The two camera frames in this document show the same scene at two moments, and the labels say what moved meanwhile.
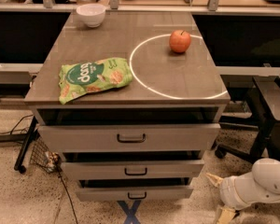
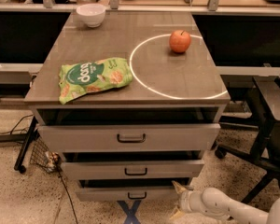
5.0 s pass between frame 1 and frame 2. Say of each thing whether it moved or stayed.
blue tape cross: stayed
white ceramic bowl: stayed
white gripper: moved
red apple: stayed
